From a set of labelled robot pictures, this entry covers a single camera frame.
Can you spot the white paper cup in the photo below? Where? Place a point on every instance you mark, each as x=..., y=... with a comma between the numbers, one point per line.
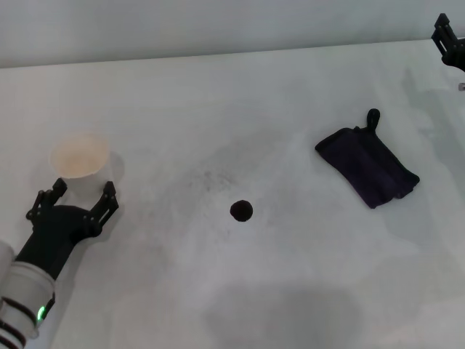
x=80, y=160

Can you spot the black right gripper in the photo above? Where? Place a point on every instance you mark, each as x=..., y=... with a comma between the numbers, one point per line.
x=458, y=54

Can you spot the dark purple cloth pouch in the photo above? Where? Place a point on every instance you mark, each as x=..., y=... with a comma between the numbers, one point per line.
x=367, y=167

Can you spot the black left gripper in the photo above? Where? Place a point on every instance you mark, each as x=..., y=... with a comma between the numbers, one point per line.
x=54, y=236

